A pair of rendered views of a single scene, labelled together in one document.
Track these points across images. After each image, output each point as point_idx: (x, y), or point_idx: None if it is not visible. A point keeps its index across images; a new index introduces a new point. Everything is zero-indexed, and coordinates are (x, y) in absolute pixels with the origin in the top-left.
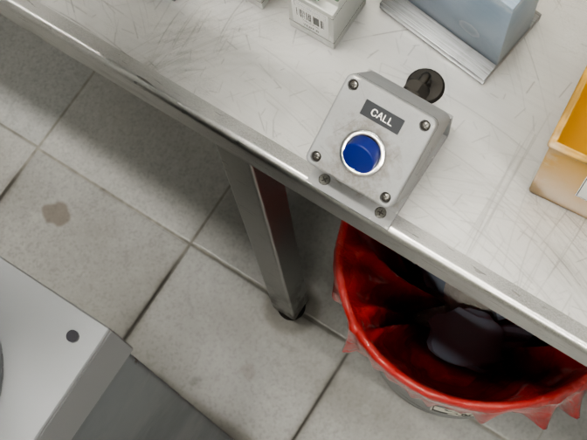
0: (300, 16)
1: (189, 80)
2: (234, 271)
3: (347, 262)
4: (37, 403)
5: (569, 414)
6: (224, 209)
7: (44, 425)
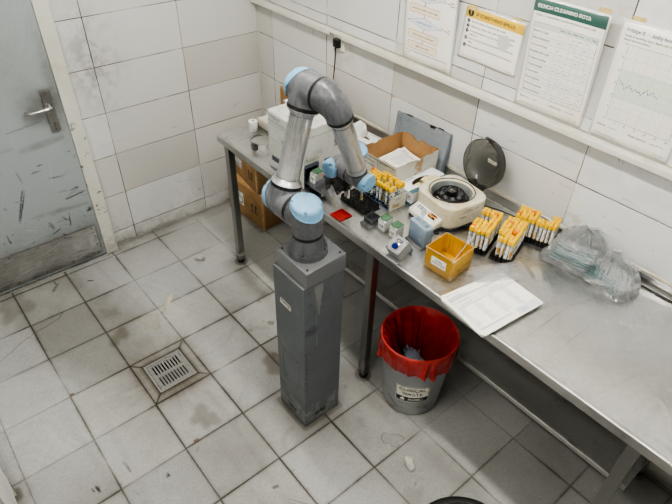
0: (390, 233)
1: (367, 239)
2: (349, 362)
3: (384, 325)
4: (331, 258)
5: (431, 380)
6: (351, 347)
7: (331, 261)
